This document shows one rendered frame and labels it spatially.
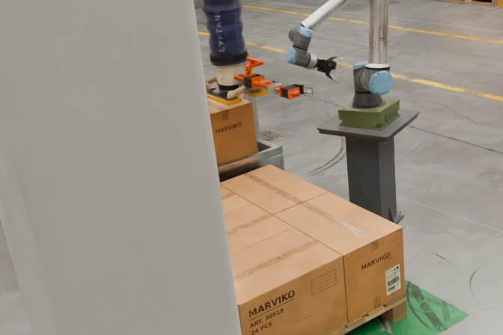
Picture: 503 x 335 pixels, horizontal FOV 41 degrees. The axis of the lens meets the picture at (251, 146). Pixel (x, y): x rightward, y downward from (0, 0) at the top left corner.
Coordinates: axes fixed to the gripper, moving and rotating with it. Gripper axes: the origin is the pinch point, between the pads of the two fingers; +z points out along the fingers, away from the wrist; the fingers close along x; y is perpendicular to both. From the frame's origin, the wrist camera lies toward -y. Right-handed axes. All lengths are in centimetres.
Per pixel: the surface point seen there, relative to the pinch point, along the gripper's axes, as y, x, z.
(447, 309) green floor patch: -72, 119, 54
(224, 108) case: 46, 37, -51
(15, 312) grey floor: 70, 187, -145
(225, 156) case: 49, 67, -42
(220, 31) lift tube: 15, -4, -77
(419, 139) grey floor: 127, 19, 167
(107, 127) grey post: -315, 56, -202
